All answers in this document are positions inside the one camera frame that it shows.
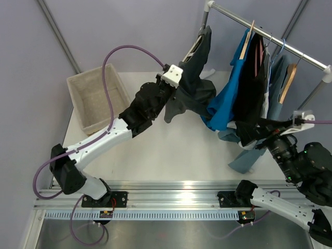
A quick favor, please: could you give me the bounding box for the dark grey t shirt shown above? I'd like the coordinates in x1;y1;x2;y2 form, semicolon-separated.
164;26;216;123

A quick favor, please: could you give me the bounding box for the cream plastic hanger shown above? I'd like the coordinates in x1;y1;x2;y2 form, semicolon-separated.
182;28;206;63

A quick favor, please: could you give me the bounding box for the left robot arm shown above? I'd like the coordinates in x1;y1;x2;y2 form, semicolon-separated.
50;71;181;207

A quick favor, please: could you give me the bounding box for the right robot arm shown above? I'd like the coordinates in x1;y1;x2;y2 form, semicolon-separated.
234;118;331;247

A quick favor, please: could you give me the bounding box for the teal grey t shirt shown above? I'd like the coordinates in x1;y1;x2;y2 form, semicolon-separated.
229;54;292;174

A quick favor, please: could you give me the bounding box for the blue t shirt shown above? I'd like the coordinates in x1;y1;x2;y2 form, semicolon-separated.
201;29;252;131

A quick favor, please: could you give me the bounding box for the black t shirt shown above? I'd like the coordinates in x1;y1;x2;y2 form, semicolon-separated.
232;32;273;146

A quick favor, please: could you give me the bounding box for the brown wooden hanger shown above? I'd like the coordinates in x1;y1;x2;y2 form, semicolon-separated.
279;63;297;104

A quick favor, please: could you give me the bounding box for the pink hanger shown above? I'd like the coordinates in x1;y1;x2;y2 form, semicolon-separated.
254;42;264;77

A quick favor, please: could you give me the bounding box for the light wooden hanger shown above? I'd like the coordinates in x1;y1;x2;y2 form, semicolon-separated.
239;20;255;60

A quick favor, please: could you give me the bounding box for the white garment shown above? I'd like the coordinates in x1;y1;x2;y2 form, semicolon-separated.
260;90;269;119

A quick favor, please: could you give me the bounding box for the metal clothes rack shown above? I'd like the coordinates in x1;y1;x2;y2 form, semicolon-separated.
191;1;331;119

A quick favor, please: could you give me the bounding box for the wicker basket with liner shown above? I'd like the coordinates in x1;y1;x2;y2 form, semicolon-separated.
66;64;130;136

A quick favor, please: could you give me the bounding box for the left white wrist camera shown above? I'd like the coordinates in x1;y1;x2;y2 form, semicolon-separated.
161;65;183;88

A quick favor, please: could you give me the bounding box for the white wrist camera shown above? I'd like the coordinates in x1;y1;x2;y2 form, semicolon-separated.
161;65;183;88
280;110;315;135

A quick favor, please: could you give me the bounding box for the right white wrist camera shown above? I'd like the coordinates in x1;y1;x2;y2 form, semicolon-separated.
280;110;315;135

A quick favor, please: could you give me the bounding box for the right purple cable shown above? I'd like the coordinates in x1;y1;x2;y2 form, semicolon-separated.
302;119;332;125

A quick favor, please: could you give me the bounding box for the purple cable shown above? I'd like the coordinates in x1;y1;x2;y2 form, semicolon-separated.
302;119;332;125
33;45;167;200

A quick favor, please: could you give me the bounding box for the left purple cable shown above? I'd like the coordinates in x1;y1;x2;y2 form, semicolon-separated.
33;45;167;200

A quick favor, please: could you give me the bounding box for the blue wire hanger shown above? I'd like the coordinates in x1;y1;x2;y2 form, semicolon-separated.
270;38;286;66

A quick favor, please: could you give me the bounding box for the aluminium mounting rail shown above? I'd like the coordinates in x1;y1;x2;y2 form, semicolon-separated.
33;180;310;210

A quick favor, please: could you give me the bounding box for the white slotted cable duct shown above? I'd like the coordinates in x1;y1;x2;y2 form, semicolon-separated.
44;210;239;221

